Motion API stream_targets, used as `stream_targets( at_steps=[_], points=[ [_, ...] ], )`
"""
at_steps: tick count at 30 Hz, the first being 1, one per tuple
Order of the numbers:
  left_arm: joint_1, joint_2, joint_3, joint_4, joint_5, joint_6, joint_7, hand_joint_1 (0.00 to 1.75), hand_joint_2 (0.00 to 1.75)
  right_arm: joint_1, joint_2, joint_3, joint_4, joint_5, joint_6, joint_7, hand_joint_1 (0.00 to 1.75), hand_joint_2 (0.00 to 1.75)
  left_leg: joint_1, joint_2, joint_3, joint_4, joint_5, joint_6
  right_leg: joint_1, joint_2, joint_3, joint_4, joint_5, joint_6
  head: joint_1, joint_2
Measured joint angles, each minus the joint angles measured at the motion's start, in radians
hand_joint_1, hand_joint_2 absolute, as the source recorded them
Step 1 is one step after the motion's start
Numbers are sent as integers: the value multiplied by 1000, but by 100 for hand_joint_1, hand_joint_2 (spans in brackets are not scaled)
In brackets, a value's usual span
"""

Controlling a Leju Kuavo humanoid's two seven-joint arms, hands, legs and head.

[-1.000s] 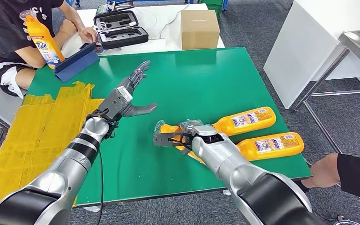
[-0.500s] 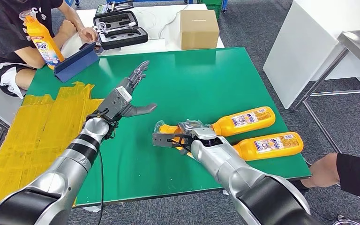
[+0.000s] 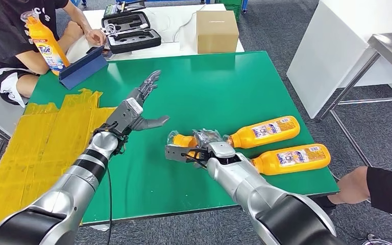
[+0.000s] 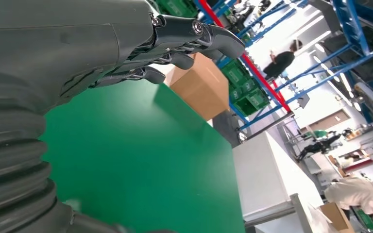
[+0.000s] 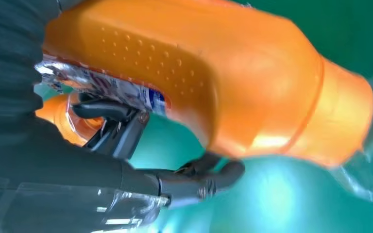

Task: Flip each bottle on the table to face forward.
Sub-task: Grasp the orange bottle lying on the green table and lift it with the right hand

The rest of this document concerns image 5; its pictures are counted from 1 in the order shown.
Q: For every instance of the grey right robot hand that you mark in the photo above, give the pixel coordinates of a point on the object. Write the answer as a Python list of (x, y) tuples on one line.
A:
[(61, 186)]

